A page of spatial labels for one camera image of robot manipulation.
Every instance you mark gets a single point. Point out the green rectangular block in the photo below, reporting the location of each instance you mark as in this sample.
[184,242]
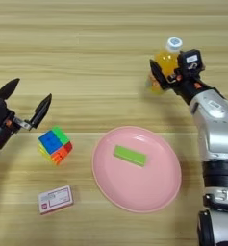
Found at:
[130,155]

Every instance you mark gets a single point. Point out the pink round plate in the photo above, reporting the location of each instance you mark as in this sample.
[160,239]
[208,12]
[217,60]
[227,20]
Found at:
[134,189]

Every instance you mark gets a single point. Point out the pink and white card box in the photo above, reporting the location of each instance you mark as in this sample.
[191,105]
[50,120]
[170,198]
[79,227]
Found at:
[56,199]

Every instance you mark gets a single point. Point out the multicoloured puzzle cube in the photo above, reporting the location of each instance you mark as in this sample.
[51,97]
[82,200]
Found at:
[54,144]

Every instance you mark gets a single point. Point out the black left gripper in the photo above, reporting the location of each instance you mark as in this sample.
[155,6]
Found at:
[1,136]

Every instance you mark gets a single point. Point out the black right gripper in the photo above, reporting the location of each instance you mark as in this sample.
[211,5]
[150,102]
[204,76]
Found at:
[190,85]

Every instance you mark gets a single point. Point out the orange juice bottle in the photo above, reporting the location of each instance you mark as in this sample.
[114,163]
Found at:
[166,62]

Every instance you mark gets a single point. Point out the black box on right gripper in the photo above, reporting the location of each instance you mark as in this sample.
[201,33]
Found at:
[190,61]

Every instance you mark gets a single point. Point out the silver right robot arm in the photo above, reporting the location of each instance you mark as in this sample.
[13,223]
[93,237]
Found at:
[218,134]

